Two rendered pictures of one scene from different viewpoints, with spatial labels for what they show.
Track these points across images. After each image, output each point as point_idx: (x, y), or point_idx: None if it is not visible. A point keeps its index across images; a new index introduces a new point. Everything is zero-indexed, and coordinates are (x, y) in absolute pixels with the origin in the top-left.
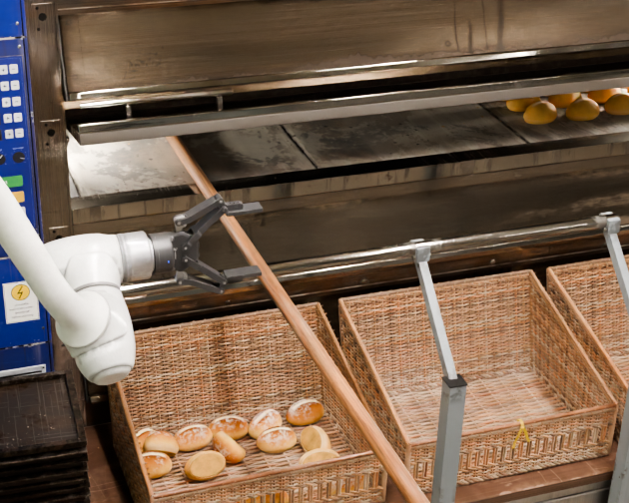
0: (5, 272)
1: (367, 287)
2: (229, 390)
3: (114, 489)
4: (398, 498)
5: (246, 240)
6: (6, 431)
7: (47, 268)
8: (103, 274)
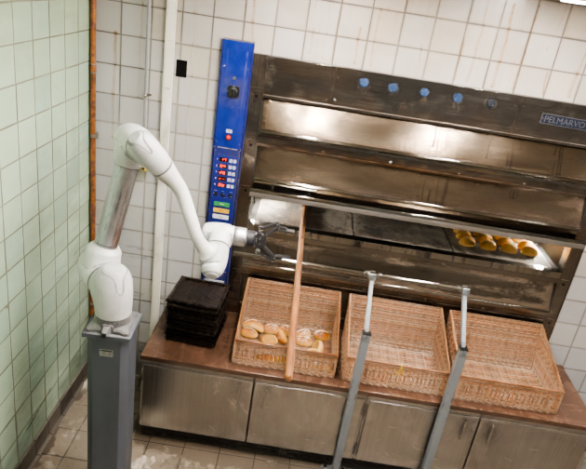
0: None
1: (365, 292)
2: None
3: (232, 337)
4: (339, 380)
5: (300, 249)
6: (193, 297)
7: (194, 226)
8: (222, 238)
